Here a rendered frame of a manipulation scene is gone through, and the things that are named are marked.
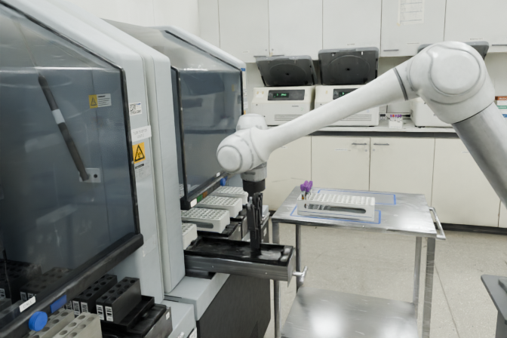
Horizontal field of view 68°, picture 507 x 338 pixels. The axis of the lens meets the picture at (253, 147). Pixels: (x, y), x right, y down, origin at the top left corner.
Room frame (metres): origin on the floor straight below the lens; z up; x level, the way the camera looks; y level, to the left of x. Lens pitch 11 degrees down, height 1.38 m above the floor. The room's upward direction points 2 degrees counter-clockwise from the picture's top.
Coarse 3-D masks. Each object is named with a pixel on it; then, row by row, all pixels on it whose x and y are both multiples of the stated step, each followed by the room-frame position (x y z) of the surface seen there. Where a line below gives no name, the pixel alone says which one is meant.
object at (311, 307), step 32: (320, 192) 1.72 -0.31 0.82; (352, 192) 1.71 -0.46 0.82; (384, 192) 1.69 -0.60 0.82; (320, 224) 1.36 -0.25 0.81; (352, 224) 1.33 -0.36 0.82; (384, 224) 1.32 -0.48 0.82; (416, 224) 1.31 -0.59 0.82; (416, 256) 1.64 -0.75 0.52; (416, 288) 1.63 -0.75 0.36; (288, 320) 1.54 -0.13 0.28; (320, 320) 1.53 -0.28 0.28; (352, 320) 1.53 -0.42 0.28; (384, 320) 1.52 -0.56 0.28; (416, 320) 1.63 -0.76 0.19
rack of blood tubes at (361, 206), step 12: (300, 204) 1.45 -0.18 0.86; (312, 204) 1.49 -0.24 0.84; (324, 204) 1.42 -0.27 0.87; (336, 204) 1.40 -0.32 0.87; (348, 204) 1.39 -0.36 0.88; (360, 204) 1.37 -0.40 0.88; (372, 204) 1.36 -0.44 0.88; (324, 216) 1.42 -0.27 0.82; (336, 216) 1.40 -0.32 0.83; (348, 216) 1.39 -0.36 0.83; (360, 216) 1.37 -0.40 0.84; (372, 216) 1.36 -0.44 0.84
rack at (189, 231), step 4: (184, 224) 1.27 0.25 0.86; (188, 224) 1.27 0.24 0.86; (192, 224) 1.27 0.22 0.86; (184, 228) 1.24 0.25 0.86; (188, 228) 1.24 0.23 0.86; (192, 228) 1.24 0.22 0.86; (184, 232) 1.20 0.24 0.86; (188, 232) 1.20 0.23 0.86; (192, 232) 1.23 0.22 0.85; (196, 232) 1.26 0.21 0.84; (184, 236) 1.18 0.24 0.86; (188, 236) 1.20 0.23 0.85; (192, 236) 1.23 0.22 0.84; (196, 236) 1.26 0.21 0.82; (184, 240) 1.18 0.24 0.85; (188, 240) 1.20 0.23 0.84; (184, 244) 1.18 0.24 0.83; (188, 244) 1.20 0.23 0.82; (184, 248) 1.18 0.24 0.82
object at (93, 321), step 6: (90, 318) 0.73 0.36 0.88; (96, 318) 0.73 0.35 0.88; (84, 324) 0.71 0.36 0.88; (90, 324) 0.71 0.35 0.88; (96, 324) 0.72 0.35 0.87; (72, 330) 0.69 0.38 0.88; (78, 330) 0.69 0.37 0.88; (84, 330) 0.69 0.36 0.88; (90, 330) 0.71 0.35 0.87; (96, 330) 0.72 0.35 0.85; (66, 336) 0.67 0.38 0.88; (72, 336) 0.68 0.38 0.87; (78, 336) 0.68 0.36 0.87; (84, 336) 0.69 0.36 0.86; (90, 336) 0.70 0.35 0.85; (96, 336) 0.72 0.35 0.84
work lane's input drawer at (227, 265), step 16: (192, 240) 1.22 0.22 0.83; (208, 240) 1.26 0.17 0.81; (224, 240) 1.24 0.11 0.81; (192, 256) 1.15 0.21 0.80; (208, 256) 1.14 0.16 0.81; (224, 256) 1.13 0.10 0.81; (240, 256) 1.11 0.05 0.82; (256, 256) 1.14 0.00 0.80; (272, 256) 1.13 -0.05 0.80; (288, 256) 1.10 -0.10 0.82; (224, 272) 1.12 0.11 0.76; (240, 272) 1.10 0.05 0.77; (256, 272) 1.08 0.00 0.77; (272, 272) 1.07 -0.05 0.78; (288, 272) 1.06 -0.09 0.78; (304, 272) 1.11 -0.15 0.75
